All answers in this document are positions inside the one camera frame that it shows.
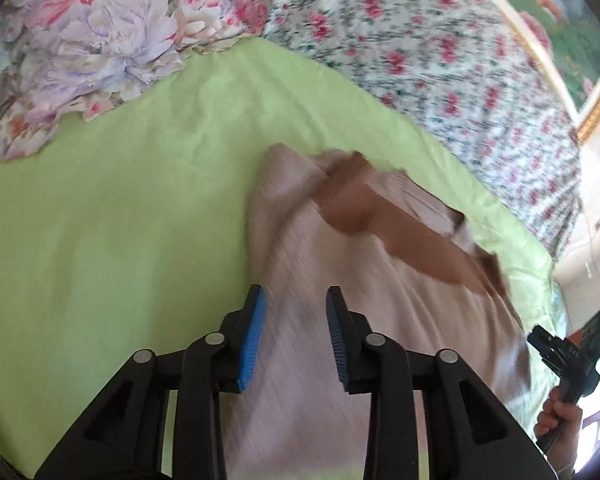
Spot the person's right hand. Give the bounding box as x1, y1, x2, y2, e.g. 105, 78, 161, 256
533, 387, 583, 479

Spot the beige knit sweater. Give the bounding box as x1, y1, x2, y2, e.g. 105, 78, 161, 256
223, 144, 531, 479

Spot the gold framed landscape painting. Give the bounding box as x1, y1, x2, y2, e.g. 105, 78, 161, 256
491, 0, 600, 143

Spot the white rose floral quilt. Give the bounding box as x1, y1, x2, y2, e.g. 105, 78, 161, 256
232, 0, 582, 257

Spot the pastel peony floral pillow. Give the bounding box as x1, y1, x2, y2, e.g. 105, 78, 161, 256
0, 0, 248, 160

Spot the light green bed sheet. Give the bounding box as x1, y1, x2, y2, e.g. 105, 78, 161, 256
0, 38, 560, 476

